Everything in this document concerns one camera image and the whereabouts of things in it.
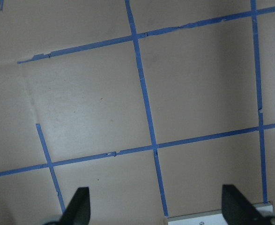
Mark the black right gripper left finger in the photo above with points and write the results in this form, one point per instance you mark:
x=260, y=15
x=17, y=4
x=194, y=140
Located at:
x=78, y=210

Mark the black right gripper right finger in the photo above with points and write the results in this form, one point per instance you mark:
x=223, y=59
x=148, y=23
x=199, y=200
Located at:
x=237, y=210

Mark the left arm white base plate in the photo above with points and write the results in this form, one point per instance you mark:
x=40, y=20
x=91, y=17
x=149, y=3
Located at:
x=214, y=217

